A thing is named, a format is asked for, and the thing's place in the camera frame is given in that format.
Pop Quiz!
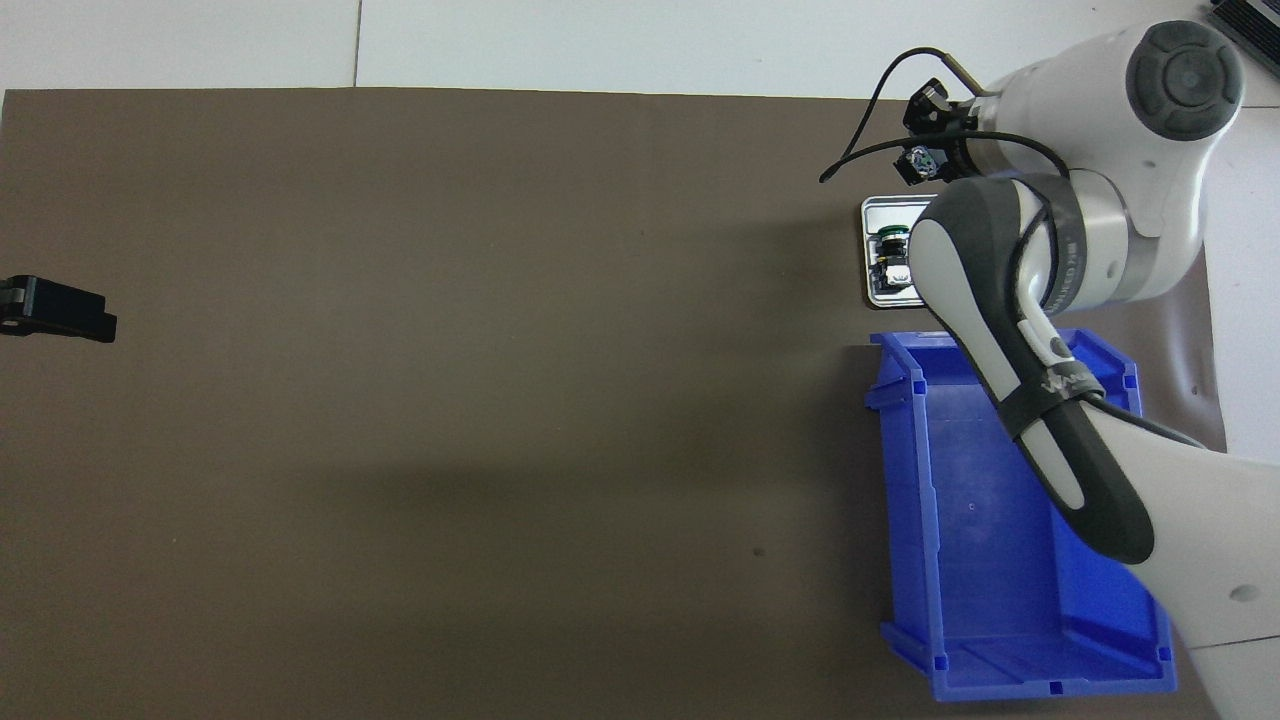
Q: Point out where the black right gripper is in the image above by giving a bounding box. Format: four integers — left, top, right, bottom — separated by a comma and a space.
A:
900, 78, 986, 191

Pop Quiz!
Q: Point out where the silver metal tray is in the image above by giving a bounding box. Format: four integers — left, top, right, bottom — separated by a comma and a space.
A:
860, 193, 941, 309

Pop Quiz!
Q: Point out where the grey ribbed device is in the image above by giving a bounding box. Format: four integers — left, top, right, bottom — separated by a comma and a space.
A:
1205, 0, 1280, 61

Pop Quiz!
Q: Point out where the brown paper table mat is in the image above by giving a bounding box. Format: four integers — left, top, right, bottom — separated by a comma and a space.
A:
0, 87, 1229, 720

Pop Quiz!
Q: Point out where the blue plastic storage bin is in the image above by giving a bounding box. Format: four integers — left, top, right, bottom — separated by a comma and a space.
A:
864, 327, 1179, 703

